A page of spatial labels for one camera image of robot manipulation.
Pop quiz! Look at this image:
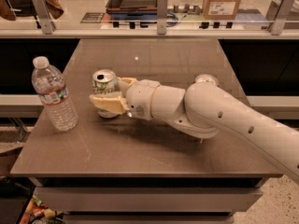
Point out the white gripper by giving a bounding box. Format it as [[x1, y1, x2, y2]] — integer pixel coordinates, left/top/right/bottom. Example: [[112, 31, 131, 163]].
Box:
[[89, 77, 160, 120]]

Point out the green white 7up can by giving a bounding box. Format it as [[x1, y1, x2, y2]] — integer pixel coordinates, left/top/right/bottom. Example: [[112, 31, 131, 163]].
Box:
[[92, 68, 121, 119]]

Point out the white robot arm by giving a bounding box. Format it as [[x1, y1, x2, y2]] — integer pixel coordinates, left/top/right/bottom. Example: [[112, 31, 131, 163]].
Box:
[[90, 76, 299, 183]]

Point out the clear plastic water bottle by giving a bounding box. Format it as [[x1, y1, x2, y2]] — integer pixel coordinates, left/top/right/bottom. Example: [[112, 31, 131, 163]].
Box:
[[32, 56, 78, 132]]

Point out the orange LaCroix can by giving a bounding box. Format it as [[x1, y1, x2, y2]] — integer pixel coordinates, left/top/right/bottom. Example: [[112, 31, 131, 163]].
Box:
[[195, 74, 219, 87]]

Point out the grey table drawer base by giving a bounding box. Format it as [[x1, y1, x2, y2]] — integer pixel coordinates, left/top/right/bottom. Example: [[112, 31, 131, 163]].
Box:
[[35, 187, 263, 224]]

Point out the brown jacket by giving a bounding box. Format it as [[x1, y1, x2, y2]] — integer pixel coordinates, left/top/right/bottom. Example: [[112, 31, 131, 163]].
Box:
[[0, 0, 64, 21]]

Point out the cardboard box with label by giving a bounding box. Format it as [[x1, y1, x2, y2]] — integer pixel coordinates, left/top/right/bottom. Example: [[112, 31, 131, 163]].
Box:
[[202, 0, 241, 20]]

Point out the colourful snack bag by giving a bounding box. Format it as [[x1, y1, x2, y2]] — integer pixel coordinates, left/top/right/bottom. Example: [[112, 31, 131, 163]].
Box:
[[17, 195, 64, 224]]

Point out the left metal glass bracket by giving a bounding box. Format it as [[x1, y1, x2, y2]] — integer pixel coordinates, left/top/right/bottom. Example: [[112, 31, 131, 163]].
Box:
[[32, 0, 55, 35]]

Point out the metal glass bracket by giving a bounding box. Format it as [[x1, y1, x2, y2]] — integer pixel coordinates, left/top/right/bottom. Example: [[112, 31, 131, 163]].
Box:
[[266, 0, 299, 35], [32, 0, 55, 35], [157, 0, 168, 35]]

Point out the middle metal glass bracket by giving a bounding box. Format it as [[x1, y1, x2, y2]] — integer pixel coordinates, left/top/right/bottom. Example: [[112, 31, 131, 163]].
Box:
[[157, 0, 168, 35]]

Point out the right metal glass bracket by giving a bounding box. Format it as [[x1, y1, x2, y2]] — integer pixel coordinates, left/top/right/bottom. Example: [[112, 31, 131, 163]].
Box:
[[266, 0, 299, 35]]

